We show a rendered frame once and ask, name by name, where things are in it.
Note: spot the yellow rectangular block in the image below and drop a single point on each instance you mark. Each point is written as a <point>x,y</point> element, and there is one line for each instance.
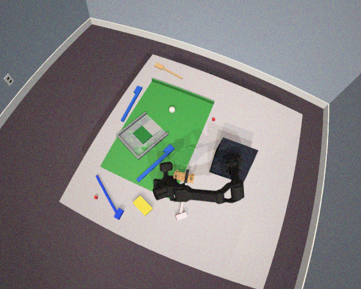
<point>142,205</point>

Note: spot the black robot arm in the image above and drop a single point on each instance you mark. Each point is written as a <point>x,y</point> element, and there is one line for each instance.
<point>184,193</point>

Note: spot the green flat mat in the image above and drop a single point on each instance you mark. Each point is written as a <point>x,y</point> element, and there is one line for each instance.
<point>184,128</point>

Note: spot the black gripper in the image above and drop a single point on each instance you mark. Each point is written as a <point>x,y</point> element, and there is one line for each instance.
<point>165,167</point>

